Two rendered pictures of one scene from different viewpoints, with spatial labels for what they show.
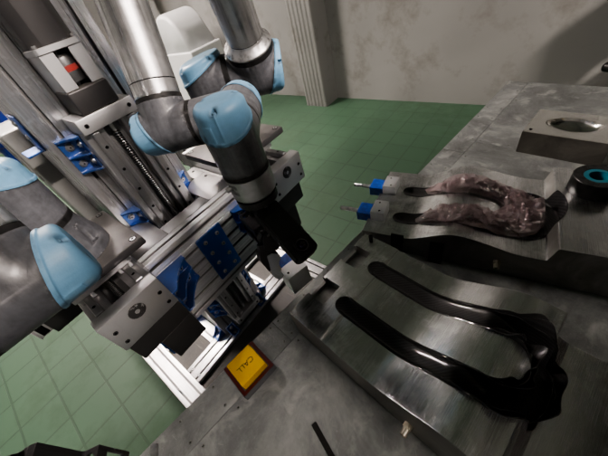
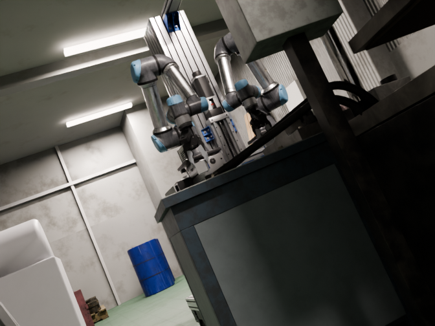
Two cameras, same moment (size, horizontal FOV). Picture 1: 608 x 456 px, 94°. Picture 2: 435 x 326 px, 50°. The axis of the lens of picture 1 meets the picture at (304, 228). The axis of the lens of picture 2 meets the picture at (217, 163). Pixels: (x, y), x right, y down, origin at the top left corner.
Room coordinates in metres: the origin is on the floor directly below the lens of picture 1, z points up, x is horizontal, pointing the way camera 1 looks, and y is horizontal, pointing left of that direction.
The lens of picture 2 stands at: (-1.98, -0.47, 0.64)
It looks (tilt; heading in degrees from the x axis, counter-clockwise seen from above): 7 degrees up; 19
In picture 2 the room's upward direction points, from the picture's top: 24 degrees counter-clockwise
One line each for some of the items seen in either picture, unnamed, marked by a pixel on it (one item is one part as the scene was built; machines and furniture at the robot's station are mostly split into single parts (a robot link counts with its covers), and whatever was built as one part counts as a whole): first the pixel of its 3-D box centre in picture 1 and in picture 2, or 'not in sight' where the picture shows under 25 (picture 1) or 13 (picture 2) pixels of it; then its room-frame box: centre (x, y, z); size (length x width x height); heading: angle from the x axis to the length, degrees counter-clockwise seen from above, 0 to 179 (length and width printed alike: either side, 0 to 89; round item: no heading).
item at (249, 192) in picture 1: (250, 182); (249, 104); (0.40, 0.06, 1.15); 0.08 x 0.08 x 0.05
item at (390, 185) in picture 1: (375, 186); not in sight; (0.65, -0.24, 0.85); 0.13 x 0.05 x 0.05; 50
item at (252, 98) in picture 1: (230, 113); (249, 93); (0.51, 0.06, 1.23); 0.11 x 0.11 x 0.08; 81
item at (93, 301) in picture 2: not in sight; (78, 312); (4.45, 5.11, 0.23); 1.27 x 0.88 x 0.46; 41
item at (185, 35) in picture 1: (198, 64); not in sight; (4.51, 0.68, 0.61); 0.68 x 0.56 x 1.22; 41
